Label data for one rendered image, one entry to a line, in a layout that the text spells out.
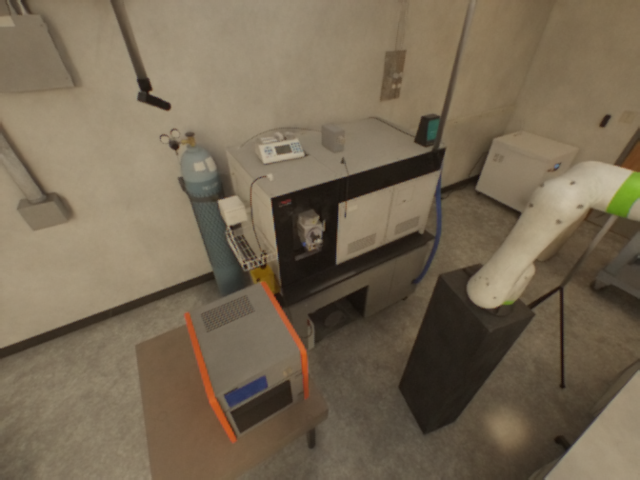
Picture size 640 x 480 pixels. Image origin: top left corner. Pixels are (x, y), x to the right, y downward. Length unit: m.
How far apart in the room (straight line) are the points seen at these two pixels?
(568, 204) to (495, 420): 1.85
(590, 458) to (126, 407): 2.50
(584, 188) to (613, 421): 1.03
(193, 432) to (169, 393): 0.23
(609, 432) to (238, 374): 1.39
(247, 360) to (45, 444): 1.84
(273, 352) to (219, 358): 0.20
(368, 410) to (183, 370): 1.23
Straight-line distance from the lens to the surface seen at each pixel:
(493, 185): 4.55
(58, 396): 2.96
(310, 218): 1.49
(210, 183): 2.15
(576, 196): 0.96
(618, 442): 1.70
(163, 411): 1.69
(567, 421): 2.80
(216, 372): 1.20
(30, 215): 2.49
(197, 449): 1.58
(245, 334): 1.25
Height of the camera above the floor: 2.15
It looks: 39 degrees down
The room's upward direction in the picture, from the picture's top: straight up
